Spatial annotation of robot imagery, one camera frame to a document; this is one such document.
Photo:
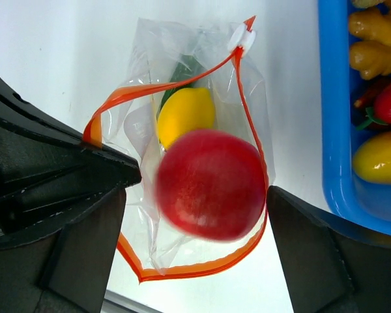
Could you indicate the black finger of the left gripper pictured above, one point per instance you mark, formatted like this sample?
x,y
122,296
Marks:
x,y
49,177

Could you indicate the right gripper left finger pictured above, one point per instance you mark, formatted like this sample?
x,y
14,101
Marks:
x,y
67,271

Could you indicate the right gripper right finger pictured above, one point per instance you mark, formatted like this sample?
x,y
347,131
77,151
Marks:
x,y
329,263

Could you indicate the red toy apple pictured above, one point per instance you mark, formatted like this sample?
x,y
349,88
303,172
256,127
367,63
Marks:
x,y
211,184

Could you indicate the yellow toy lemon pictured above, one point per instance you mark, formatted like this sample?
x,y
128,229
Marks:
x,y
188,109

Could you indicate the clear zip top bag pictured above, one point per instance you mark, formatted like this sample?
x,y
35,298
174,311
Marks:
x,y
154,248

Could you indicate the blue plastic bin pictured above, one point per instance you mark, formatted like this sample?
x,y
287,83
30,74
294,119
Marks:
x,y
347,196

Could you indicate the yellow toy mango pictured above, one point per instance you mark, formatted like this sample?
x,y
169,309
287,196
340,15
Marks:
x,y
372,160

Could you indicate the red toy chili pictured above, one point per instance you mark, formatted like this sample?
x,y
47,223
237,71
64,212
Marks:
x,y
371,105

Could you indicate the yellow toy ginger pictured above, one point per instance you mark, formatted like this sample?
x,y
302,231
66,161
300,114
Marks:
x,y
371,25

